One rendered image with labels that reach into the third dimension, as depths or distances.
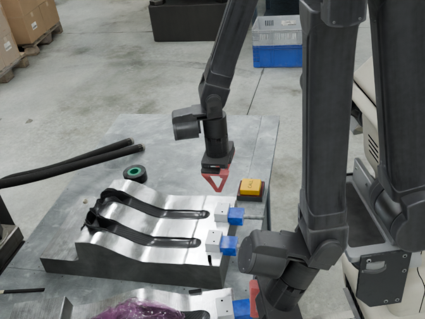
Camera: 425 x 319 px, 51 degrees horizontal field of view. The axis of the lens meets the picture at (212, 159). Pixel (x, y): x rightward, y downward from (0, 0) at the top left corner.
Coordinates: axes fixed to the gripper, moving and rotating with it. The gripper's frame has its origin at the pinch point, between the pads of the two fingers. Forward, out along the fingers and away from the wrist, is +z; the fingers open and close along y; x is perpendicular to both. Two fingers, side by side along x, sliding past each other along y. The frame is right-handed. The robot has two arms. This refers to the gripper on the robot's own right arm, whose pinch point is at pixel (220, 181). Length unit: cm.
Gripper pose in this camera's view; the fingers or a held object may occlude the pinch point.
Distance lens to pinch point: 114.3
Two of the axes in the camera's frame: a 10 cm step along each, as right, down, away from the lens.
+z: 0.9, 8.2, 5.7
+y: -2.0, 5.8, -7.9
